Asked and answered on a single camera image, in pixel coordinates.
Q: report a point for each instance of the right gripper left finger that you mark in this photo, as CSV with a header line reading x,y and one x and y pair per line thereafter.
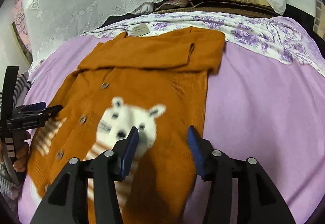
x,y
66,200

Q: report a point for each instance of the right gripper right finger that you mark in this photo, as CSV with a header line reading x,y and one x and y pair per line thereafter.
x,y
259,200

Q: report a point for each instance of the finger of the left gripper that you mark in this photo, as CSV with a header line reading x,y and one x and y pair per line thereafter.
x,y
49,112
31,107

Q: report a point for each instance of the orange knit child cardigan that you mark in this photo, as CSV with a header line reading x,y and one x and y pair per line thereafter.
x,y
157,84

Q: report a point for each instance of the person left hand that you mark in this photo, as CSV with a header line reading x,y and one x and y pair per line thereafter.
x,y
22,155

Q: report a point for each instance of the black white striped folded garment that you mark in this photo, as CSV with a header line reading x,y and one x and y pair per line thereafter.
x,y
21,89

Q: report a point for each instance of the pink floral hanging cloth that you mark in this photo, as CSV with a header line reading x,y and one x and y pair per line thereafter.
x,y
20,23

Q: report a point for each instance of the lilac bed sheet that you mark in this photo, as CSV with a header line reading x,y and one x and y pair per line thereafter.
x,y
255,107

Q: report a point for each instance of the beige paper price tag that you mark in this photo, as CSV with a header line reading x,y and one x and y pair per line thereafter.
x,y
140,30

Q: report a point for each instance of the purple floral white quilt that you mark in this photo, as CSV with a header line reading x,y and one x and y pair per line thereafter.
x,y
280,38

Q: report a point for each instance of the pink striped cloth bundle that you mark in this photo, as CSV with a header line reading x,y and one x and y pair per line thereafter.
x,y
148,8

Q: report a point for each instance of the woven brown mat stack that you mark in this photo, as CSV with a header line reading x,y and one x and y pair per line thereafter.
x,y
248,8

